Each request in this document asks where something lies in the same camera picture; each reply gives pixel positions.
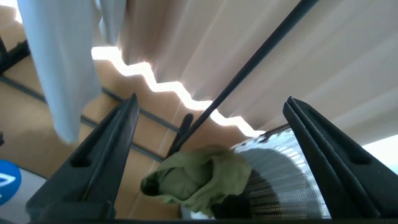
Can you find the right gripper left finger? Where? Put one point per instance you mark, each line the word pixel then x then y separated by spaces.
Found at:
pixel 99 168

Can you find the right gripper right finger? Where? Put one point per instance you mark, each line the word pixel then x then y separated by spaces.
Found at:
pixel 345 180

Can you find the green garment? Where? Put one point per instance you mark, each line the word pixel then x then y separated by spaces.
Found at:
pixel 199 177

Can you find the pale grey shorts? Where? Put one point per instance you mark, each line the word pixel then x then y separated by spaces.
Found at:
pixel 62 62

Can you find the white laundry basket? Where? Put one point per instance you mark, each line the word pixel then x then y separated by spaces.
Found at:
pixel 280 174

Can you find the black clothes rack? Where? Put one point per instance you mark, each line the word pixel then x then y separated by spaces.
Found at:
pixel 248 65

